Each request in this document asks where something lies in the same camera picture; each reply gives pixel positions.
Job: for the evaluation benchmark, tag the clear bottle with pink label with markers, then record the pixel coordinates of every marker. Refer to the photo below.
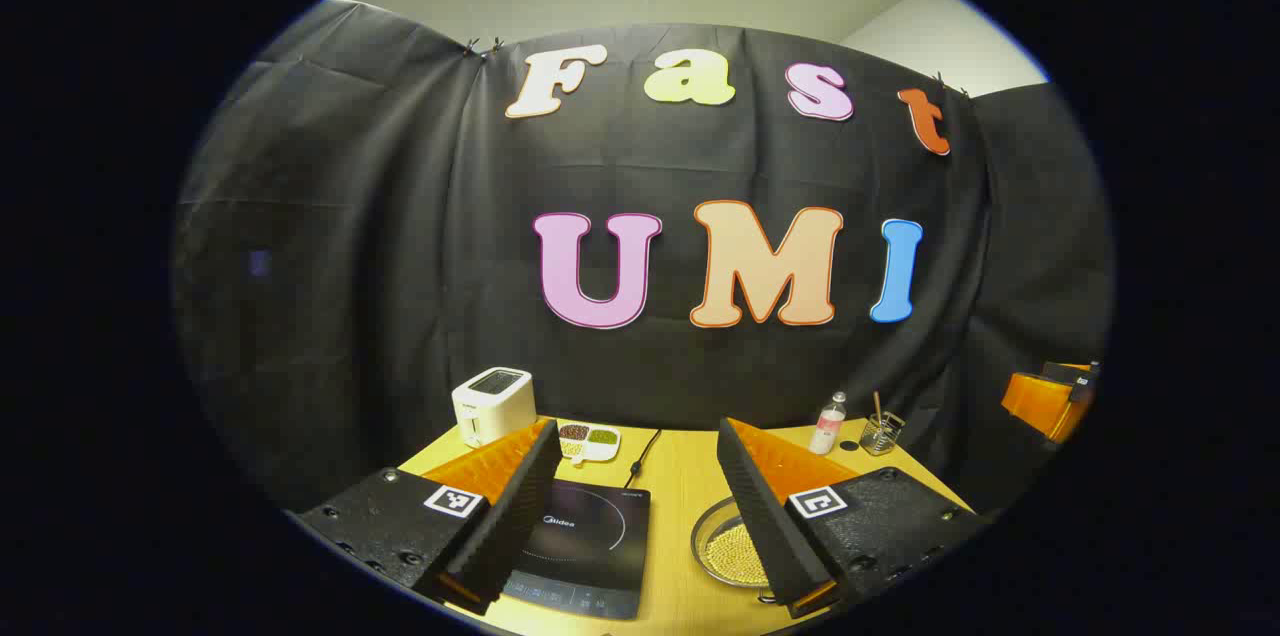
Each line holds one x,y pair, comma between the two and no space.
827,431

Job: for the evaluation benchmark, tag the wooden stick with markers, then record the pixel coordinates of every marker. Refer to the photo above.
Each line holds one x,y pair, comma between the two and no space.
878,406

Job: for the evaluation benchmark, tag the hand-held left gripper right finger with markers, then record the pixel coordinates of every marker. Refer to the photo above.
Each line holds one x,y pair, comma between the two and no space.
760,516

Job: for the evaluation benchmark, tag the white toaster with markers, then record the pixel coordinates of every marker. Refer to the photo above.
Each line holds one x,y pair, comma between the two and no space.
490,406

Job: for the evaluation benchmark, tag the black induction cooktop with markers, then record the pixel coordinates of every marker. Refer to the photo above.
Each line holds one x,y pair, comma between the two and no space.
590,546

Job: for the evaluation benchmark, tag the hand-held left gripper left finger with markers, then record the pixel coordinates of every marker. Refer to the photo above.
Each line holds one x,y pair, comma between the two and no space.
520,506

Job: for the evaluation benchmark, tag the pile of soybeans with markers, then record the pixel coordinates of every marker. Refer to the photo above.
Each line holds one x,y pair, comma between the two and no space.
735,556

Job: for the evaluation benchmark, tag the white divided bean dish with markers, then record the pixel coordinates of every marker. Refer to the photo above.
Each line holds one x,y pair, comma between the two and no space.
590,443

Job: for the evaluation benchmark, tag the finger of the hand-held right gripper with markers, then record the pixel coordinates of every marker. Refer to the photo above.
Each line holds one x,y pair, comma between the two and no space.
1030,401

